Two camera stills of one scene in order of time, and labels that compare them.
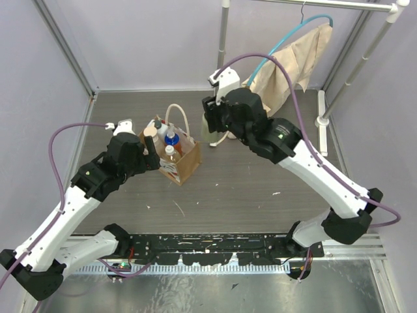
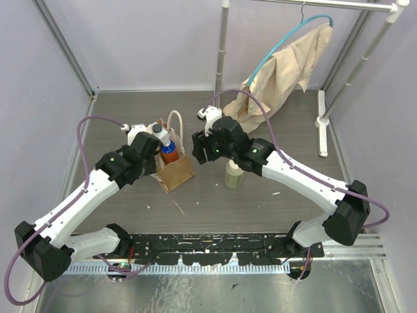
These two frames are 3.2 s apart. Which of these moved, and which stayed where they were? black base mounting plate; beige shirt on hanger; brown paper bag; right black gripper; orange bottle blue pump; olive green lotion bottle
Moved: brown paper bag; olive green lotion bottle; right black gripper; orange bottle blue pump
Stayed: beige shirt on hanger; black base mounting plate
